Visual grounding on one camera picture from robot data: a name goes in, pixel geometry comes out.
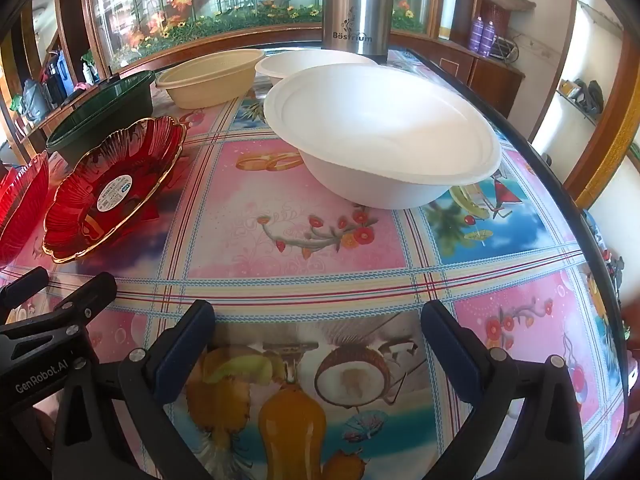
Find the white bowl with dark speck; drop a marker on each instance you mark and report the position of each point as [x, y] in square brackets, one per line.
[310, 62]

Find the white rolled sheet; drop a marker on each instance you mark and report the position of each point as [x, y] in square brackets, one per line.
[454, 0]

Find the wooden sideboard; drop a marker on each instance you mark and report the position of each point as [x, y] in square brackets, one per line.
[490, 80]

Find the small metal rack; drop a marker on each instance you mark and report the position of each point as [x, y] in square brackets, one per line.
[507, 50]

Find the grey kettle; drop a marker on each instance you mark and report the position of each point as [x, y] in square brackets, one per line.
[32, 101]

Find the blue container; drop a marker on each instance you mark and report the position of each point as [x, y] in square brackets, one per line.
[61, 77]

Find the dark woven basket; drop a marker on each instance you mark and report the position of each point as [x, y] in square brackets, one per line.
[496, 15]

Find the beige ribbed bowl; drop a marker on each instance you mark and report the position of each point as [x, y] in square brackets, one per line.
[210, 85]

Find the printed fruit tablecloth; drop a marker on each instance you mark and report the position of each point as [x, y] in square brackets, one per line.
[325, 260]

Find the large white bowl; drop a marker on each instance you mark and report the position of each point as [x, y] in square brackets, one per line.
[380, 125]

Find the stainless steel thermos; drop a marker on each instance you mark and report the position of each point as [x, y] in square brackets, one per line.
[357, 5]

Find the golden frame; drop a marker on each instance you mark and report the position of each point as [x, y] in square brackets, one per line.
[615, 125]

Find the dark green bowl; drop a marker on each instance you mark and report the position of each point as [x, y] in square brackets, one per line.
[100, 120]

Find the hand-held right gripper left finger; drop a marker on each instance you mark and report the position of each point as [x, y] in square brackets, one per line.
[186, 355]

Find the wall shelf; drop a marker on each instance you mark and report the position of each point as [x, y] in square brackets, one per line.
[582, 97]

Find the red glass plate gold rim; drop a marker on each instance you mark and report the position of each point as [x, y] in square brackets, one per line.
[100, 180]

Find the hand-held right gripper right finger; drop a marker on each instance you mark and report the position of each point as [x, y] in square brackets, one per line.
[447, 352]

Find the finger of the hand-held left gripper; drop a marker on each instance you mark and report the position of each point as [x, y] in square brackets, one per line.
[90, 297]
[27, 287]

